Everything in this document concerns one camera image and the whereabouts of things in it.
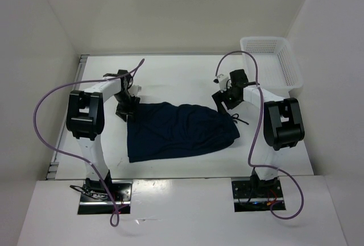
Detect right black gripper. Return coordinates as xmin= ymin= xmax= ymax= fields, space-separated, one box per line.
xmin=212 ymin=84 xmax=242 ymax=115

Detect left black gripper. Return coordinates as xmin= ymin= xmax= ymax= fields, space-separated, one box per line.
xmin=114 ymin=91 xmax=140 ymax=122

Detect navy blue shorts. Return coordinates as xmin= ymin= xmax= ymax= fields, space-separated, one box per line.
xmin=127 ymin=102 xmax=241 ymax=163

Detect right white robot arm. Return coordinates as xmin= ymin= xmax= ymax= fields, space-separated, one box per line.
xmin=212 ymin=69 xmax=305 ymax=197

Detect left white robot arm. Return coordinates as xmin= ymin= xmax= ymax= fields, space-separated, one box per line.
xmin=66 ymin=70 xmax=141 ymax=201

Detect white plastic basket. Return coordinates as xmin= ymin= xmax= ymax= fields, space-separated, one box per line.
xmin=240 ymin=36 xmax=303 ymax=96

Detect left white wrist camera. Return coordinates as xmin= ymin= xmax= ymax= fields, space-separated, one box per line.
xmin=128 ymin=85 xmax=142 ymax=97

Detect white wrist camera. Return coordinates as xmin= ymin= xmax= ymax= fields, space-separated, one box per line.
xmin=213 ymin=74 xmax=231 ymax=93
xmin=128 ymin=85 xmax=142 ymax=97

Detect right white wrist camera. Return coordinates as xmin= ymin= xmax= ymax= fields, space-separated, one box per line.
xmin=213 ymin=74 xmax=231 ymax=93

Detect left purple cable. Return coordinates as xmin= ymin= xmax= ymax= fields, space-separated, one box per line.
xmin=33 ymin=57 xmax=146 ymax=227

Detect purple cable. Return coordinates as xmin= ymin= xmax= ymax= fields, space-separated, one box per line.
xmin=214 ymin=51 xmax=305 ymax=220
xmin=33 ymin=57 xmax=146 ymax=227

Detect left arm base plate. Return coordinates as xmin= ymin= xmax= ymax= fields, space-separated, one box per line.
xmin=71 ymin=181 xmax=132 ymax=215

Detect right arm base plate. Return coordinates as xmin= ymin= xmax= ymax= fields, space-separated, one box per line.
xmin=231 ymin=178 xmax=286 ymax=212

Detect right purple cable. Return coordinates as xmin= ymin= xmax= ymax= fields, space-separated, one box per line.
xmin=214 ymin=51 xmax=305 ymax=220

